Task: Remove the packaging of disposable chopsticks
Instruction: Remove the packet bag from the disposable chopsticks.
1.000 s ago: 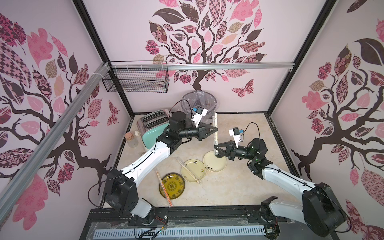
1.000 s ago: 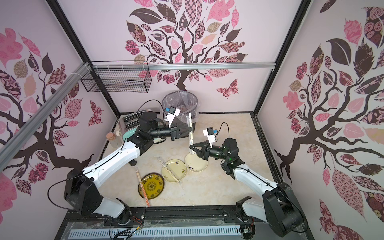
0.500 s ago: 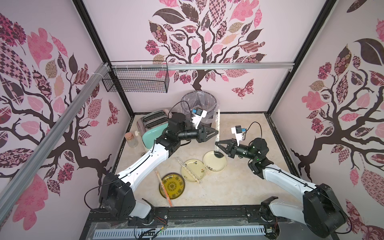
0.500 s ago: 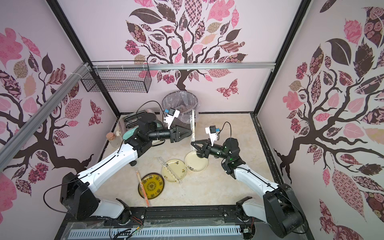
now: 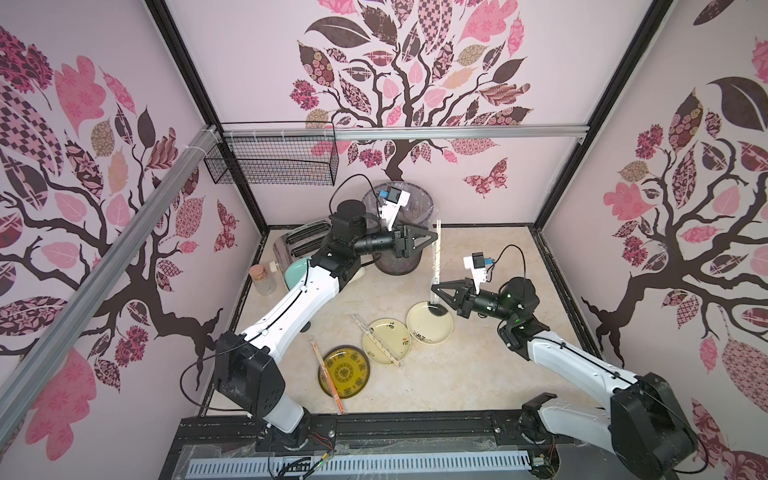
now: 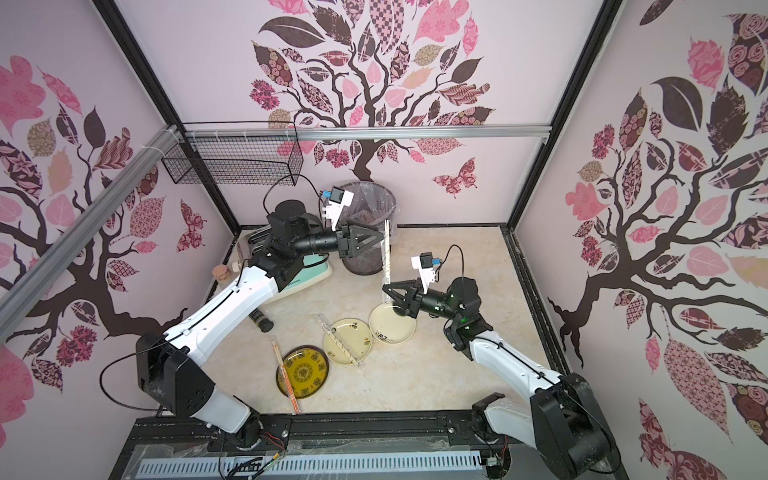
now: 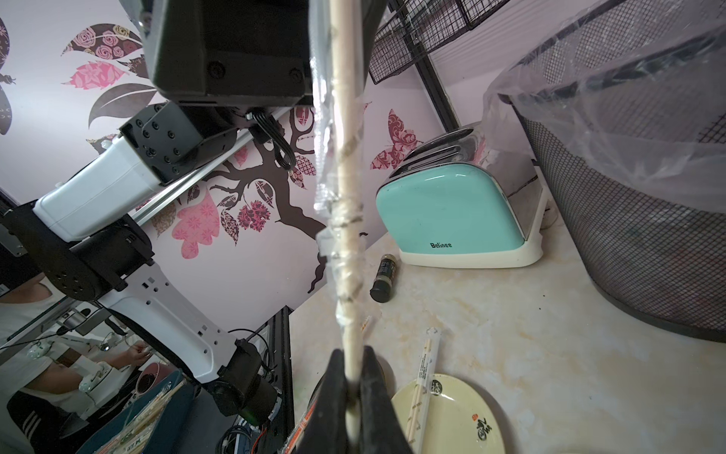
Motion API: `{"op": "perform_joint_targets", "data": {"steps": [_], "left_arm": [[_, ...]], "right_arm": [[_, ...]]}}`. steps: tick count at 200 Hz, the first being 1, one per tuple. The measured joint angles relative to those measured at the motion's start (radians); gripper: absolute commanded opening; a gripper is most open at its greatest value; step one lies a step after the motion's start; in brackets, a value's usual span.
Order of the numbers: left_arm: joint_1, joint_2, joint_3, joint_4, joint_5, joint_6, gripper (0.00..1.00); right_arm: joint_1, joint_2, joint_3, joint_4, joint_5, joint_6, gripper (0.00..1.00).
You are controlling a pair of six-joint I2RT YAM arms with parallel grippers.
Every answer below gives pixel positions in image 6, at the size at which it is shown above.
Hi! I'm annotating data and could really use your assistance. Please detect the cream plate middle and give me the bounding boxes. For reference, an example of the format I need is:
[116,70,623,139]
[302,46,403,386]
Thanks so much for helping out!
[323,318,374,366]

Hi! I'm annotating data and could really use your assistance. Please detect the bare wooden chopsticks pair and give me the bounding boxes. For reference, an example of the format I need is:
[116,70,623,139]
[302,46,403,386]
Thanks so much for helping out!
[381,219,391,285]

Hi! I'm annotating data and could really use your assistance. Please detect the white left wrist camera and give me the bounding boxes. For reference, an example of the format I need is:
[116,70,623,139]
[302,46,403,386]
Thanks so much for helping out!
[320,186,354,231]

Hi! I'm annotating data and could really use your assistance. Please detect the black mesh trash bin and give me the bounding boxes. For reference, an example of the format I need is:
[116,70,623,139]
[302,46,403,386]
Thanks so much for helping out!
[339,181,397,276]

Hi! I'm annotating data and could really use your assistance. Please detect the mint green toaster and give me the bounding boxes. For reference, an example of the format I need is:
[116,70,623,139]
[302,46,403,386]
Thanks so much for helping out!
[229,226,333,304]

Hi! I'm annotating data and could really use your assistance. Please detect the wrapped chopsticks on middle plate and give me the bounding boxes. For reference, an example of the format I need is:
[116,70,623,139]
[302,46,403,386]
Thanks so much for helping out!
[313,314,360,368]

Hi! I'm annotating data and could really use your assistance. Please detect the aluminium frame bar left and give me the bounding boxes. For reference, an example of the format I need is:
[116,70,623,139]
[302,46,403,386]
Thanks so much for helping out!
[1,125,181,341]

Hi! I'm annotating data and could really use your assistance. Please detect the aluminium frame bar rear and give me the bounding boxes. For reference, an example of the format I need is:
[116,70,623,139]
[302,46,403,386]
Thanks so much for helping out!
[184,124,552,141]

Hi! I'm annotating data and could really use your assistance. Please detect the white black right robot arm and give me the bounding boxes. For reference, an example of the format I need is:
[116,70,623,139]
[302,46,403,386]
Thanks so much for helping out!
[382,277,623,479]

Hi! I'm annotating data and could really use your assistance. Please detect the yellow black patterned plate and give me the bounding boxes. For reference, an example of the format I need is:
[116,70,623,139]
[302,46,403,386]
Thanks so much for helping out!
[283,345,330,400]

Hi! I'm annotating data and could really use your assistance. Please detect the aluminium frame bar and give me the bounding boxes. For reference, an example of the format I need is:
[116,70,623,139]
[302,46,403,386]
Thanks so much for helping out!
[1,125,181,341]
[184,124,552,141]

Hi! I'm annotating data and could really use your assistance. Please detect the red wrapped chopsticks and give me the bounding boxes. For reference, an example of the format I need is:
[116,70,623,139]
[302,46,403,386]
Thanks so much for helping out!
[271,337,301,415]

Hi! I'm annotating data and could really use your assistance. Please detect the cream plate right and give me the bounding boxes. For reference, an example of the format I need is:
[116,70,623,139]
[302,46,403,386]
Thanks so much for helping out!
[369,303,417,345]

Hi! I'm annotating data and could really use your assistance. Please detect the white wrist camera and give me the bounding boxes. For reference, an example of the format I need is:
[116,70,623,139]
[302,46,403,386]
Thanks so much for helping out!
[320,186,354,231]
[411,252,443,293]

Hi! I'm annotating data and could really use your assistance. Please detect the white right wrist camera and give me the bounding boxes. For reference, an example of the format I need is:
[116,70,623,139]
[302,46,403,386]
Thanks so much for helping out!
[411,252,443,293]

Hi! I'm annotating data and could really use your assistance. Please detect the white slotted cable duct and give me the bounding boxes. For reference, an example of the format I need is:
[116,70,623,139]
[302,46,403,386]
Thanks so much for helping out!
[132,451,484,479]

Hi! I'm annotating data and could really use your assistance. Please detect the clear plastic bin liner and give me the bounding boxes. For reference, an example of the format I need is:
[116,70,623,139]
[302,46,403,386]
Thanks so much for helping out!
[340,181,399,238]

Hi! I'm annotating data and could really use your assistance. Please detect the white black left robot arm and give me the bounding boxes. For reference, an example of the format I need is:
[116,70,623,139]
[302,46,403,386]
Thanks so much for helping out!
[136,200,384,443]

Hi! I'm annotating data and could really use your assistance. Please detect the black small cylinder jar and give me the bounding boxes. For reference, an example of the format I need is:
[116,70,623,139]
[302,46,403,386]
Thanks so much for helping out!
[249,309,274,333]

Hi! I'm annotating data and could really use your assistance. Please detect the cream plate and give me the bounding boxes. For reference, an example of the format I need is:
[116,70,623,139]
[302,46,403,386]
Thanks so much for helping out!
[369,303,417,345]
[323,318,374,366]

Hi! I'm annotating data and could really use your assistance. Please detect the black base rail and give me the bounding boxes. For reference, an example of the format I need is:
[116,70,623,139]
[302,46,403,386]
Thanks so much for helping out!
[109,410,553,479]

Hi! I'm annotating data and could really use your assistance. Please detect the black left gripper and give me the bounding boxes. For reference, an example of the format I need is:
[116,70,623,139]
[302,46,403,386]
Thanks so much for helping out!
[294,217,385,258]

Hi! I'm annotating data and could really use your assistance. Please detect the black wire wall basket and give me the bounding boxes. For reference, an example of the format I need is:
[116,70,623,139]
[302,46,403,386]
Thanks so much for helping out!
[162,120,304,186]

